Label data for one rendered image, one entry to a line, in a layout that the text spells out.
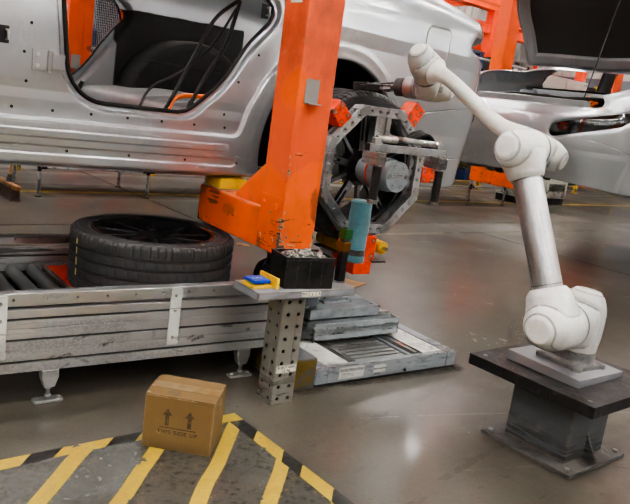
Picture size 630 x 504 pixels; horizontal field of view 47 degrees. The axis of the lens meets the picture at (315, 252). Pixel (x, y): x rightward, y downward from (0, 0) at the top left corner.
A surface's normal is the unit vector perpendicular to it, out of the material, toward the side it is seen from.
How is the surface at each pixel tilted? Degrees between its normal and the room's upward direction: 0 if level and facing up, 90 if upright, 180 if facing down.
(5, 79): 92
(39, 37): 90
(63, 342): 90
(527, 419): 90
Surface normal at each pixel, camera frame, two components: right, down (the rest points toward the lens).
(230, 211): -0.81, 0.01
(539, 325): -0.68, 0.14
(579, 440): 0.62, 0.25
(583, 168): -0.47, 0.40
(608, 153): -0.15, 0.20
